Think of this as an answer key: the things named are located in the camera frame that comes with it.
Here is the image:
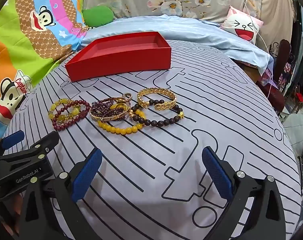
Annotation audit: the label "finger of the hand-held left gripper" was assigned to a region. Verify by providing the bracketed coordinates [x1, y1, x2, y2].
[0, 131, 60, 170]
[0, 131, 25, 161]

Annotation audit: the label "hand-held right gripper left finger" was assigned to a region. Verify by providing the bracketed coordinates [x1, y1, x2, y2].
[16, 148, 103, 240]

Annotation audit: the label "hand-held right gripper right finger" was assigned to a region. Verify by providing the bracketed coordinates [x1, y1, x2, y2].
[202, 146, 287, 240]

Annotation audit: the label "yellow and gold bead bracelet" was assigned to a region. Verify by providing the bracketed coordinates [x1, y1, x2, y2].
[48, 99, 83, 125]

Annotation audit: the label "dark red bead bracelet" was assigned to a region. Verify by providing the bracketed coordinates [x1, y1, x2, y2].
[53, 99, 90, 132]

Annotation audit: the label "rose gold bangle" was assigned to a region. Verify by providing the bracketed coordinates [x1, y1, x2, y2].
[90, 96, 130, 122]

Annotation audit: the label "purple bead bracelet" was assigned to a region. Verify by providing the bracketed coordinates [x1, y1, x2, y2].
[91, 99, 129, 117]

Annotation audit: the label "dark brown bead bracelet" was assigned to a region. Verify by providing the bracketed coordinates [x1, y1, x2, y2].
[130, 99, 185, 128]

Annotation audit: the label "thin orange bead bracelet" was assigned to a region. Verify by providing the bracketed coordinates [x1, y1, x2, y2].
[137, 88, 177, 110]

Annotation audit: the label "red cardboard box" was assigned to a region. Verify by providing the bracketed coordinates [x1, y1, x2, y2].
[65, 31, 172, 82]

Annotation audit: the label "grey striped bedsheet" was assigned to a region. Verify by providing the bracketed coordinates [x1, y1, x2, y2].
[3, 40, 303, 240]

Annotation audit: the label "cartoon monkey printed blanket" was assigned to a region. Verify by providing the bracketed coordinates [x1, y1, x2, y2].
[0, 0, 89, 140]

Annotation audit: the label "green pillow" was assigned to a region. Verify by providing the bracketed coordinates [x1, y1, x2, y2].
[82, 6, 114, 28]

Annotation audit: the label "dark metal chair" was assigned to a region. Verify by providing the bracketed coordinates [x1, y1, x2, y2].
[257, 39, 292, 113]

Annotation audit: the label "hanging clothes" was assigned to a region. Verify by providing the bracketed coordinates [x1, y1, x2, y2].
[290, 0, 303, 105]

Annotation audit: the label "light blue blanket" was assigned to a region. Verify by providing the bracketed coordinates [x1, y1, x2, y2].
[80, 14, 274, 77]

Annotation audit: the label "white cat face pillow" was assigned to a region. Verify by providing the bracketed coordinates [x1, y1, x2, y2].
[220, 6, 264, 46]

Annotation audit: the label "beige cloth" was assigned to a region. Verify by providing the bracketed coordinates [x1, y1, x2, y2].
[252, 0, 294, 53]

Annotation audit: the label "white cable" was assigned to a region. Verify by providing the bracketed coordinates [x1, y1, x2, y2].
[235, 0, 273, 98]

